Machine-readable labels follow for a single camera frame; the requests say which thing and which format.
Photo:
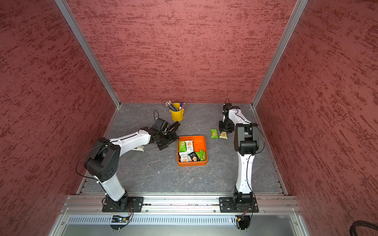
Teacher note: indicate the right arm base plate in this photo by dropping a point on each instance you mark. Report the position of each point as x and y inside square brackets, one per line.
[226, 204]

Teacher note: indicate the white object under left arm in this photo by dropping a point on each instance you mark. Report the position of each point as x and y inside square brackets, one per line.
[139, 148]

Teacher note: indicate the white cookie packet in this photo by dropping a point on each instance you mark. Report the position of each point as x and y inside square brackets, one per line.
[183, 157]

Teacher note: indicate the aluminium front rail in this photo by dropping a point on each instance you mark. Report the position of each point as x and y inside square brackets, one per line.
[184, 204]

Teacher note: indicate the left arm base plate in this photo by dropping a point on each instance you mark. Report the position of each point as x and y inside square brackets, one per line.
[125, 204]

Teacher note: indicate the green cookie packet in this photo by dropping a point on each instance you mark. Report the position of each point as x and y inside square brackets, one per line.
[182, 146]
[214, 134]

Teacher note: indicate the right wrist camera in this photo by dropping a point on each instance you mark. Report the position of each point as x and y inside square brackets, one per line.
[227, 107]

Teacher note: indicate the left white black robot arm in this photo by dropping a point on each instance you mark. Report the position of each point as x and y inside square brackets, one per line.
[103, 159]

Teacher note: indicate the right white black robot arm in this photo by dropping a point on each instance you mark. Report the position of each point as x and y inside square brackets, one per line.
[246, 144]

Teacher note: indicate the black cookie packet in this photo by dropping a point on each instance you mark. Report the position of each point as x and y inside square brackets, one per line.
[194, 157]

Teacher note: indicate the green cookie packet in box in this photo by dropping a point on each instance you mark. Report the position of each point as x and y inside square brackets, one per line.
[182, 146]

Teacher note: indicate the orange storage box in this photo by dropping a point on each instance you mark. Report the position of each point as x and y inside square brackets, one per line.
[199, 144]

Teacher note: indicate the yellow pencil cup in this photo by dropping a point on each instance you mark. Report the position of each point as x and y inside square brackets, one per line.
[177, 115]

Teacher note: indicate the coloured pencils bunch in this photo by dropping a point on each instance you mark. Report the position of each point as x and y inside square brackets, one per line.
[172, 105]

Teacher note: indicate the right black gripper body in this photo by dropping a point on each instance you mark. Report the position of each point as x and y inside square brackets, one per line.
[228, 125]

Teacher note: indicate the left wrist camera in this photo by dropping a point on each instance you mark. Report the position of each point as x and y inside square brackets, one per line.
[160, 125]

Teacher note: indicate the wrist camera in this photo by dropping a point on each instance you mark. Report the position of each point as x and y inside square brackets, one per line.
[160, 125]
[227, 107]

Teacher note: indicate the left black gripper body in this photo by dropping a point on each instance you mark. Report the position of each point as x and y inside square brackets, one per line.
[166, 139]

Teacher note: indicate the cream cookie packet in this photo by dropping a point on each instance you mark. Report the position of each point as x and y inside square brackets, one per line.
[223, 135]

